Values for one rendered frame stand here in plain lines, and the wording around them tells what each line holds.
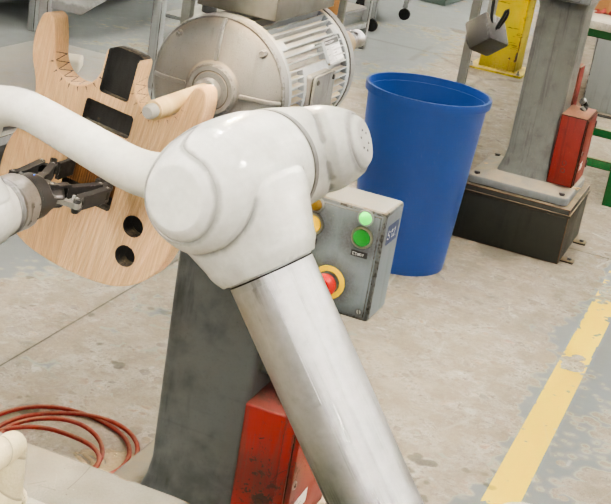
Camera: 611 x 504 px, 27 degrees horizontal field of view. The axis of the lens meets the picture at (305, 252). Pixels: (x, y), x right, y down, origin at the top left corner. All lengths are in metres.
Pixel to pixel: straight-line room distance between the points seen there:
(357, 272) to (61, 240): 0.51
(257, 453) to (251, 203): 1.26
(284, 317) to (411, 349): 3.03
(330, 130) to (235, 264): 0.22
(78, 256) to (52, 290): 2.23
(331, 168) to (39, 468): 0.52
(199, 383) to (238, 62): 0.71
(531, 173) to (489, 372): 1.48
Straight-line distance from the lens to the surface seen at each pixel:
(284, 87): 2.14
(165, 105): 2.00
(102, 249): 2.16
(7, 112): 1.76
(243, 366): 2.48
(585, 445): 4.02
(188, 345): 2.52
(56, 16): 2.15
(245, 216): 1.31
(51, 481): 1.58
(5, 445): 1.41
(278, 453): 2.50
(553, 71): 5.51
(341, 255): 2.13
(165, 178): 1.32
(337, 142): 1.45
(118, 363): 3.95
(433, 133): 4.80
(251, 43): 2.14
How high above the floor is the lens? 1.77
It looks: 20 degrees down
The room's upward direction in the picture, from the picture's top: 10 degrees clockwise
